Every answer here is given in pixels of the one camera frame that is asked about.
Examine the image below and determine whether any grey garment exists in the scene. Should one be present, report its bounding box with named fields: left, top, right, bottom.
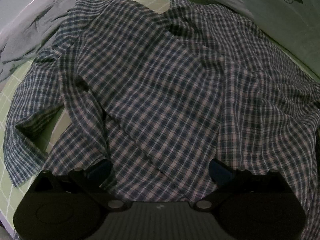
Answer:
left=0, top=0, right=78, bottom=83

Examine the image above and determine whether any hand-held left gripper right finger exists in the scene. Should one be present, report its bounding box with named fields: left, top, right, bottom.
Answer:
left=192, top=159, right=293, bottom=212

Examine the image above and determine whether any blue plaid shirt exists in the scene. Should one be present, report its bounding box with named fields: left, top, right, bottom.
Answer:
left=4, top=0, right=320, bottom=240

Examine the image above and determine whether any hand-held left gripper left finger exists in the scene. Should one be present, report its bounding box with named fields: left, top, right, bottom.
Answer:
left=32, top=159, right=128, bottom=212

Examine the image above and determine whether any pale printed bed sheet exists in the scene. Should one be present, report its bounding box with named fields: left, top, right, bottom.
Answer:
left=67, top=0, right=320, bottom=77

